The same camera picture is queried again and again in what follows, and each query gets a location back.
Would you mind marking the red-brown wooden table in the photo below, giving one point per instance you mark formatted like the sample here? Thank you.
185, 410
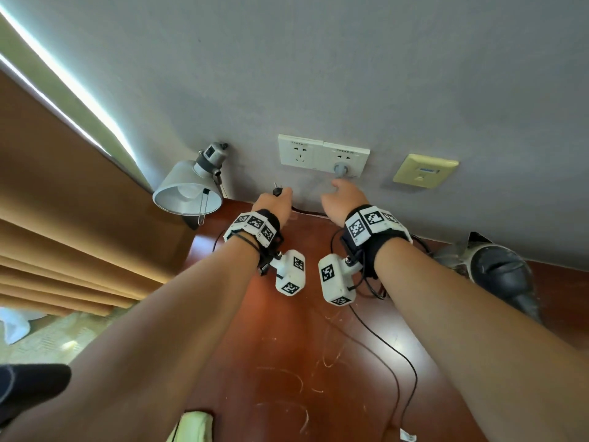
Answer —
285, 345

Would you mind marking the tan curtain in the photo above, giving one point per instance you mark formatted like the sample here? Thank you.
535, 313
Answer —
69, 225

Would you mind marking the white sheer curtain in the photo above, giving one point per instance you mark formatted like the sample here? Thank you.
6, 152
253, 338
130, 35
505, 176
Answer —
14, 324

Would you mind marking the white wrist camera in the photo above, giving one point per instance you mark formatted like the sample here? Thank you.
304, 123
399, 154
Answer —
290, 271
333, 280

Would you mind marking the white cone lamp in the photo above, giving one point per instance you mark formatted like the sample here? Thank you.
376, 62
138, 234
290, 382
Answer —
184, 188

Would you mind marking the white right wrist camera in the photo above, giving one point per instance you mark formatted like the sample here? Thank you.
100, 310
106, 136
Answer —
333, 280

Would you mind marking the yellow cleaning cloth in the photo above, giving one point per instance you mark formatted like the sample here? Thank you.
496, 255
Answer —
195, 428

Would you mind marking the person's right forearm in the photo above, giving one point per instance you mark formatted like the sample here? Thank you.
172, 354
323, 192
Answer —
483, 354

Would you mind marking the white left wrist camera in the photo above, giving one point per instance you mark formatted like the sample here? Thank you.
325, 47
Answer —
290, 271

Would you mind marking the yellow wall plate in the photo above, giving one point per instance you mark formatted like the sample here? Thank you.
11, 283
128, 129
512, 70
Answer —
425, 170

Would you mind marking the person's left hand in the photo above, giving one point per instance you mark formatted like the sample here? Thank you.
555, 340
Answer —
276, 207

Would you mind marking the person's left forearm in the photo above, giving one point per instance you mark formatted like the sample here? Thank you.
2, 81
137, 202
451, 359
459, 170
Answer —
129, 363

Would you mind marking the person's right hand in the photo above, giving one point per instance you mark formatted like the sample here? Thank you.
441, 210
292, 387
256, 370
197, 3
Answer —
345, 200

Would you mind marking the steel electric kettle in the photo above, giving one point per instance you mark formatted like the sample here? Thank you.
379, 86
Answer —
497, 271

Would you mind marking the black grey sleeve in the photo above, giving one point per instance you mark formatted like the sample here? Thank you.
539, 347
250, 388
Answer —
32, 386

